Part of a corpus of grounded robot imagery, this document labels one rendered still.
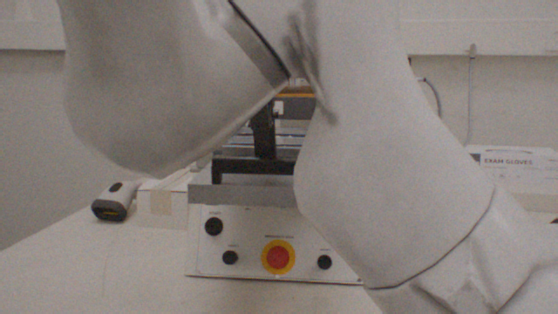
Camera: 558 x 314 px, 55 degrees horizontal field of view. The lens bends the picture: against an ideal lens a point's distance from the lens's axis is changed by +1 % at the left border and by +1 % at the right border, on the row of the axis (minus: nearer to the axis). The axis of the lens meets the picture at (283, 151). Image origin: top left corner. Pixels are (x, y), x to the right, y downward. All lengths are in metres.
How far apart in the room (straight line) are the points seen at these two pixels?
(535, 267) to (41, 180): 2.03
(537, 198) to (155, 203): 0.90
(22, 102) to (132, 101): 1.91
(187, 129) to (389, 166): 0.12
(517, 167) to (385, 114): 1.20
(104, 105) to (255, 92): 0.09
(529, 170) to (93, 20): 1.33
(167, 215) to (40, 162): 1.07
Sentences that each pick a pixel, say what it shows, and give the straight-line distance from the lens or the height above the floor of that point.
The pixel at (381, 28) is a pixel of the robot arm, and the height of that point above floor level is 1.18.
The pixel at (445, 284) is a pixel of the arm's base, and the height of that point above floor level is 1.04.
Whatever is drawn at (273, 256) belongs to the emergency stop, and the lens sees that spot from 0.95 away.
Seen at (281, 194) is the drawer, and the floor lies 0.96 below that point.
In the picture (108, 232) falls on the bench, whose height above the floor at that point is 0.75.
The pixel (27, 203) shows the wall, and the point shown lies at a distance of 2.31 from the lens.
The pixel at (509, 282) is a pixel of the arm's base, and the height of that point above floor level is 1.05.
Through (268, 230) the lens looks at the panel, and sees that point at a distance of 0.97.
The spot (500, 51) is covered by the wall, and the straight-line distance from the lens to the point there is 1.64.
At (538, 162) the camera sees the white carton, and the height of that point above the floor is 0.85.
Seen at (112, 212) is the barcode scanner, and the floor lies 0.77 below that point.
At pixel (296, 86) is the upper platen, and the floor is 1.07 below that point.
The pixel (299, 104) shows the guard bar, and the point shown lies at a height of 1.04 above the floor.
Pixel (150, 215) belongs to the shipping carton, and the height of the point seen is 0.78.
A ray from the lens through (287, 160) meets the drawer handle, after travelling 0.73.
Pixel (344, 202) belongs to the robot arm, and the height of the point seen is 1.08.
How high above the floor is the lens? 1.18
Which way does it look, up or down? 13 degrees down
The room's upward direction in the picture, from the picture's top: straight up
